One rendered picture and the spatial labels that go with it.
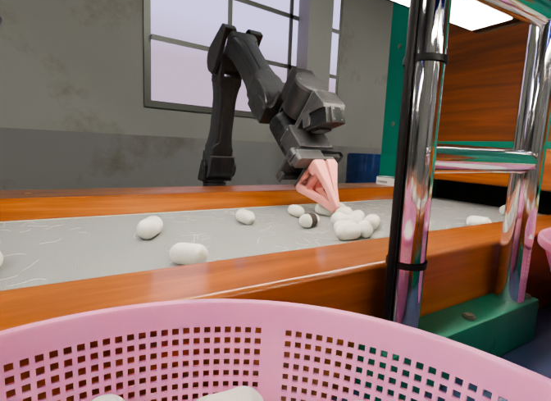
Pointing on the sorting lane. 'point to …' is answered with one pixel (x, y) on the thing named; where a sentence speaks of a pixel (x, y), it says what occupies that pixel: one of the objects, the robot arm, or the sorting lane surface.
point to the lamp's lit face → (468, 13)
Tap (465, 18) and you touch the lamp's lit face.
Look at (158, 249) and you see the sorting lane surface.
